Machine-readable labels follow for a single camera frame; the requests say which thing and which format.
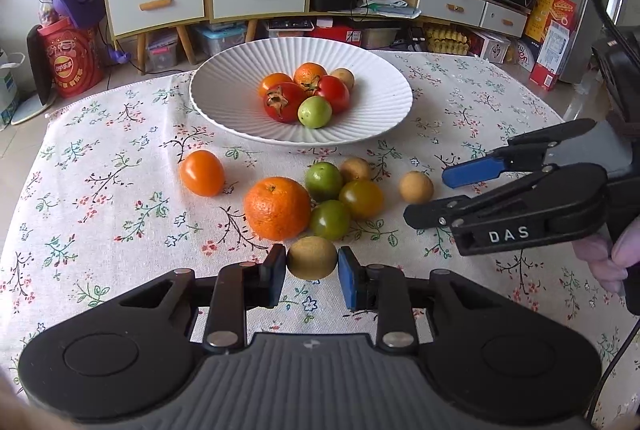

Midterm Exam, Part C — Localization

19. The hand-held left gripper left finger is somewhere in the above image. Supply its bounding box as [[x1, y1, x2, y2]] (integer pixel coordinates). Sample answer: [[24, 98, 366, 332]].
[[102, 244, 288, 356]]

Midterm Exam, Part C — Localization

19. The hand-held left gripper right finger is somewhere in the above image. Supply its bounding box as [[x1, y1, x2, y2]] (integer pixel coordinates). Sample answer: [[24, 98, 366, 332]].
[[337, 246, 521, 356]]

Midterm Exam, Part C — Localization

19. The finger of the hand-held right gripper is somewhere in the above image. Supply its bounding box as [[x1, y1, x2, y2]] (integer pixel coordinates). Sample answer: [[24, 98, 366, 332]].
[[403, 165, 558, 231], [441, 119, 598, 189]]

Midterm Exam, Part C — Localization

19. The tan longan fruit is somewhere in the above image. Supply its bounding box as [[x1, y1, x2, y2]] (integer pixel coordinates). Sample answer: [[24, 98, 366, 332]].
[[339, 157, 372, 183], [330, 68, 356, 91], [398, 171, 435, 205]]

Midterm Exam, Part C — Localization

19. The yellow green plum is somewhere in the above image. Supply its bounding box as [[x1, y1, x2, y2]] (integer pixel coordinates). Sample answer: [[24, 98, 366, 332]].
[[286, 236, 339, 281]]

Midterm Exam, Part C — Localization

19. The dark green tomato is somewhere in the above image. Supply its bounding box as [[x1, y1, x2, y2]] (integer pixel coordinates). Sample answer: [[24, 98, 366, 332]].
[[308, 200, 352, 241]]

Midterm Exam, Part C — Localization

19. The large orange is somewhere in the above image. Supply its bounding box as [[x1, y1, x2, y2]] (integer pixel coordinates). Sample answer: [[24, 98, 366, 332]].
[[243, 177, 312, 241]]

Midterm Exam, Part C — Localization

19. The olive amber tomato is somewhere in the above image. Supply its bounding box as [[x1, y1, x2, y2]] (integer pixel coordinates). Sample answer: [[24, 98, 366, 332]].
[[338, 180, 385, 221]]

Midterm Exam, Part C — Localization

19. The light green plum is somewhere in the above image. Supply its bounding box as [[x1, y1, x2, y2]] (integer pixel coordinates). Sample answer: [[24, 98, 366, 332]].
[[305, 161, 343, 203], [297, 96, 333, 129]]

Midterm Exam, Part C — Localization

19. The orange tomato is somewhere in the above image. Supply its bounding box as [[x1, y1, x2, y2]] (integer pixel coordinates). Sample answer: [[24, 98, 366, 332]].
[[259, 72, 295, 98], [179, 150, 226, 197]]

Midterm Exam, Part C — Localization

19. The red tomato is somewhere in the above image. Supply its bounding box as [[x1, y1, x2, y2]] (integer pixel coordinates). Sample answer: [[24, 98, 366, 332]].
[[312, 76, 351, 115], [263, 82, 308, 124]]

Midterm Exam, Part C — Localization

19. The white ribbed plate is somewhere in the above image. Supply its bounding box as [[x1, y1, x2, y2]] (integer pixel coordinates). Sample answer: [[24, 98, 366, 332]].
[[189, 38, 414, 145]]

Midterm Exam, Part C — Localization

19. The small mandarin orange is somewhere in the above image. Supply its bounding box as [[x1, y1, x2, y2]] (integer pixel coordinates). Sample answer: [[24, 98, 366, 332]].
[[293, 62, 328, 90]]

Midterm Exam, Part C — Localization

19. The person's right hand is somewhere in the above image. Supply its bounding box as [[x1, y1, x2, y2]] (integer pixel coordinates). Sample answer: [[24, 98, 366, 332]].
[[572, 216, 640, 295]]

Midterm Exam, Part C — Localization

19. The yellow egg carton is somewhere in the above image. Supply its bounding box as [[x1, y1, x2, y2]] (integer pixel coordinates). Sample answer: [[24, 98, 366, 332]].
[[422, 24, 471, 55]]

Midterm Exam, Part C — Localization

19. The red blue white carton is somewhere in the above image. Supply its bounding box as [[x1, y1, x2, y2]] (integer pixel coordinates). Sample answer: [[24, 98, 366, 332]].
[[530, 20, 576, 91]]

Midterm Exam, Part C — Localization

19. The floral tablecloth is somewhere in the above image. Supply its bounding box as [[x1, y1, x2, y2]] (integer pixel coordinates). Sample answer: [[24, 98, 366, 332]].
[[0, 50, 640, 430]]

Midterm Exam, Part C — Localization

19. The orange red carton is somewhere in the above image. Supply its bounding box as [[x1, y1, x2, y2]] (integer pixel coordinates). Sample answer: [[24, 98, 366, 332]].
[[524, 0, 577, 43]]

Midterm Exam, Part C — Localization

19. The blue lidded storage box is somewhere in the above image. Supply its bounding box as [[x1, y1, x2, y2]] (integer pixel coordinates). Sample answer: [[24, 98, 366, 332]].
[[195, 24, 248, 58]]

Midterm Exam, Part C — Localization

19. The clear storage box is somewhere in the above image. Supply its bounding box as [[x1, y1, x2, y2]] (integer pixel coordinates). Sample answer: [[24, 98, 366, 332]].
[[146, 32, 180, 73]]

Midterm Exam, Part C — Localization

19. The red snack bucket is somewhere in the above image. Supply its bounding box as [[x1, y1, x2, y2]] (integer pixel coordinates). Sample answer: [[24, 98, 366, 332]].
[[37, 17, 106, 99]]

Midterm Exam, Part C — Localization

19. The black panel on white base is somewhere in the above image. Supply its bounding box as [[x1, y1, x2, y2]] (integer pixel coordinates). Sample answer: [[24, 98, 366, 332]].
[[11, 24, 58, 127]]

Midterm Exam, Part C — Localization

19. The white paper bag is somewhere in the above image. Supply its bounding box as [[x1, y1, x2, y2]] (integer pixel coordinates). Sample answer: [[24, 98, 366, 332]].
[[0, 50, 26, 131]]

